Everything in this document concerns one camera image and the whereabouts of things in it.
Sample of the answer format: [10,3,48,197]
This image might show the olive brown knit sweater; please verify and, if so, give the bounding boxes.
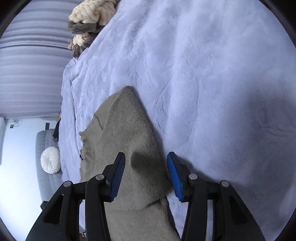
[80,86,179,240]

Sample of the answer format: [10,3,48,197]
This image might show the lavender plush bed blanket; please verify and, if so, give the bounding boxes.
[59,1,295,240]

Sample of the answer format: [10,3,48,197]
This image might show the grey quilted bench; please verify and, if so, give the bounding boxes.
[35,129,64,204]

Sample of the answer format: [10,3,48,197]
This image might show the white round pleated cushion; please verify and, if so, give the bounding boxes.
[40,147,61,174]

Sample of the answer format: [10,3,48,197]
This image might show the grey striped window blind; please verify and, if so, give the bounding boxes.
[1,1,80,119]

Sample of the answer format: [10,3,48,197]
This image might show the beige brown striped clothes pile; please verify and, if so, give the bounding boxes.
[68,0,119,59]

